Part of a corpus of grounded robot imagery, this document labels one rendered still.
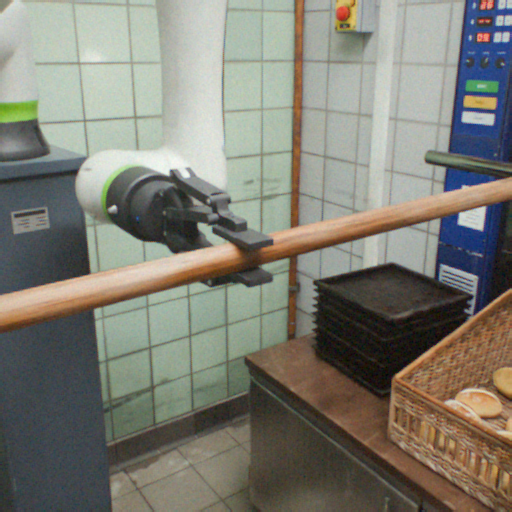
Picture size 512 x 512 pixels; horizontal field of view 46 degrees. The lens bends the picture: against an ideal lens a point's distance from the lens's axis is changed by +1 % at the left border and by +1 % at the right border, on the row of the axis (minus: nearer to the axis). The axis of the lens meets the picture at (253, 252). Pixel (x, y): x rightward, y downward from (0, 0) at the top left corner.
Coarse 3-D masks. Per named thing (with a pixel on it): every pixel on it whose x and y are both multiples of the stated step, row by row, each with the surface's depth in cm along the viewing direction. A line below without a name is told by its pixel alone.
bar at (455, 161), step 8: (432, 152) 119; (440, 152) 118; (448, 152) 117; (424, 160) 121; (432, 160) 119; (440, 160) 118; (448, 160) 116; (456, 160) 115; (464, 160) 113; (472, 160) 112; (480, 160) 111; (488, 160) 110; (448, 168) 117; (456, 168) 115; (464, 168) 114; (472, 168) 112; (480, 168) 111; (488, 168) 109; (496, 168) 108; (504, 168) 107; (496, 176) 109; (504, 176) 107
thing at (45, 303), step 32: (448, 192) 76; (480, 192) 78; (320, 224) 64; (352, 224) 66; (384, 224) 68; (416, 224) 73; (192, 256) 56; (224, 256) 57; (256, 256) 59; (288, 256) 62; (32, 288) 49; (64, 288) 49; (96, 288) 50; (128, 288) 52; (160, 288) 54; (0, 320) 46; (32, 320) 48
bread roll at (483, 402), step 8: (464, 392) 134; (472, 392) 133; (480, 392) 133; (488, 392) 133; (464, 400) 133; (472, 400) 132; (480, 400) 132; (488, 400) 131; (496, 400) 132; (472, 408) 132; (480, 408) 131; (488, 408) 131; (496, 408) 131; (480, 416) 132; (488, 416) 132; (496, 416) 133
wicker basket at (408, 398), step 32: (480, 320) 134; (448, 352) 131; (480, 352) 139; (416, 384) 127; (448, 384) 134; (480, 384) 143; (416, 416) 119; (448, 416) 112; (416, 448) 121; (448, 448) 114; (480, 448) 107; (480, 480) 109
